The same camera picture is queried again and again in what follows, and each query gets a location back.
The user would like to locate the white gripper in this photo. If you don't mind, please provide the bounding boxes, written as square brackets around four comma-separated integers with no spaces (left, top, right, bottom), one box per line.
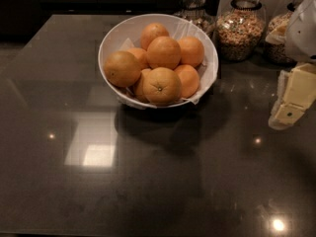
[268,0,316,130]

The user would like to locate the right front orange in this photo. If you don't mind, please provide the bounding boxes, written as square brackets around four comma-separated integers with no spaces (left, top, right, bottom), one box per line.
[175,64,199,99]

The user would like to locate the right back orange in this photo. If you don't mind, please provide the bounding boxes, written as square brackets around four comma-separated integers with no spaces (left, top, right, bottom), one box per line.
[178,37,204,67]

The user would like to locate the white paper bowl liner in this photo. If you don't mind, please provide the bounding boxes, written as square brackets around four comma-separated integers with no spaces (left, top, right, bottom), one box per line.
[116,15,218,107]

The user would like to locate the front centre orange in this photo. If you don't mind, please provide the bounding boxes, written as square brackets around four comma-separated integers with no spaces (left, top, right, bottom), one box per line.
[143,67,182,106]

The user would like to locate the top centre orange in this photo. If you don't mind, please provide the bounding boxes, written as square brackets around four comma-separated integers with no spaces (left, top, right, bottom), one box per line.
[147,37,181,69]

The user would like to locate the lower hidden orange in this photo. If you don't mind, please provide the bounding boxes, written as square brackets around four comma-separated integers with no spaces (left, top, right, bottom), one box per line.
[132,68,151,103]

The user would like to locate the small middle-left orange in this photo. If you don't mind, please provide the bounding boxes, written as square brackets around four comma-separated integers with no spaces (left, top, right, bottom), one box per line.
[127,47,149,69]

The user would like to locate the left orange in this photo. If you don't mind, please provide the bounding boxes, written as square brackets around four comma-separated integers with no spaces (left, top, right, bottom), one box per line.
[103,50,141,88]

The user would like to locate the right glass cereal jar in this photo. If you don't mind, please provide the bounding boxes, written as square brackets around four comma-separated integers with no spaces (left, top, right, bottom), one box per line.
[264,0,303,65]

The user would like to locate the glass cereal jar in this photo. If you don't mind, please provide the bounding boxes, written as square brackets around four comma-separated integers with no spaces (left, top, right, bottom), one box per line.
[264,0,303,65]
[215,0,266,61]
[175,0,215,38]

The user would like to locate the middle glass cereal jar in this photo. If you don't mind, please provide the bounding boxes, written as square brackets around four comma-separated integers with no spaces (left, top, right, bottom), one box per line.
[215,0,266,61]

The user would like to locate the left glass cereal jar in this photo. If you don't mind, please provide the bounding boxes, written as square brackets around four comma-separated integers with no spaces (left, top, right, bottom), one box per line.
[175,0,215,38]

